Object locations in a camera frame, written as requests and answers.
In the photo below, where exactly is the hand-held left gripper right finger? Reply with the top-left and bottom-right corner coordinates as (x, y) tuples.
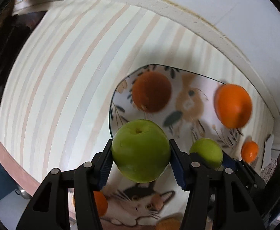
(169, 139), (266, 230)

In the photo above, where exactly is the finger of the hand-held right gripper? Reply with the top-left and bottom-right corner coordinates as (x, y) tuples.
(221, 152), (241, 173)

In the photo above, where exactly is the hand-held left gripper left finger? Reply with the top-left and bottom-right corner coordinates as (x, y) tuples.
(15, 139), (114, 230)

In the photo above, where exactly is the small orange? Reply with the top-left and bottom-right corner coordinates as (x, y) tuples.
(241, 141), (259, 163)
(73, 190), (108, 217)
(155, 217), (182, 230)

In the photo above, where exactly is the green apple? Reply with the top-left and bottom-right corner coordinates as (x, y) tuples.
(189, 138), (223, 170)
(111, 119), (171, 183)

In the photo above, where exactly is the large orange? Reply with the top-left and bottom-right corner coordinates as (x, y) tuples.
(214, 84), (253, 128)

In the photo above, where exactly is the floral ceramic plate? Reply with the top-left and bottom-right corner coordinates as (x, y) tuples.
(109, 63), (261, 163)

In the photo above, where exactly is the round metal knob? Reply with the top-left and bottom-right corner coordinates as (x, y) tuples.
(15, 187), (31, 200)

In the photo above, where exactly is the striped mat with cat print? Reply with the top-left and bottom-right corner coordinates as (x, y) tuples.
(0, 0), (280, 230)

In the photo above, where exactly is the black gas stove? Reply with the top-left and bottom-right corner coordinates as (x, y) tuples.
(0, 11), (48, 136)

